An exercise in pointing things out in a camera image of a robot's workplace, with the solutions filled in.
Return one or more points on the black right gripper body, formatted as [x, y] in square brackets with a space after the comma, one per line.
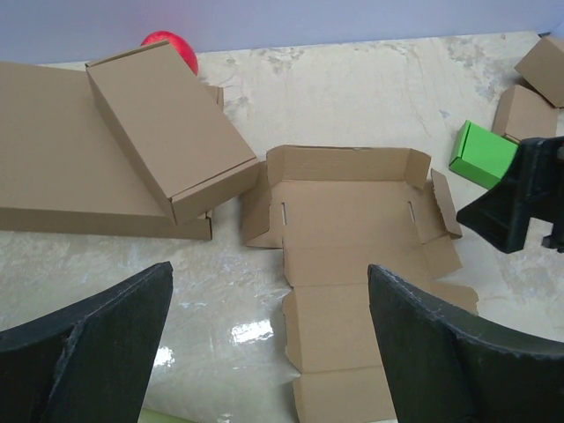
[537, 176]

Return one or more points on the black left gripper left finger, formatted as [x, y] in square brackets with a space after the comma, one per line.
[90, 361]

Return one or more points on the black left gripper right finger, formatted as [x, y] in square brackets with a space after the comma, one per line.
[445, 364]

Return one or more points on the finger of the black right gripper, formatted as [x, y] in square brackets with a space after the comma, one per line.
[500, 217]

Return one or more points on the brown cardboard box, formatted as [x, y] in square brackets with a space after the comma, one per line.
[333, 212]

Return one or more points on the flat small brown box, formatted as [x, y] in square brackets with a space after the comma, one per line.
[524, 113]

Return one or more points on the green paper box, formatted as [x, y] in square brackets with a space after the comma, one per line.
[481, 156]

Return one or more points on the small brown cube box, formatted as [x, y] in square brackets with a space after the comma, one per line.
[542, 68]

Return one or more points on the large flat brown box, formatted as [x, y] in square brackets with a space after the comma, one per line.
[61, 169]

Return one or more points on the medium brown box on top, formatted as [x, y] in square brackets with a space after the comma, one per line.
[176, 137]

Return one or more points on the red apple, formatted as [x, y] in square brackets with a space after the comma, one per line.
[182, 47]

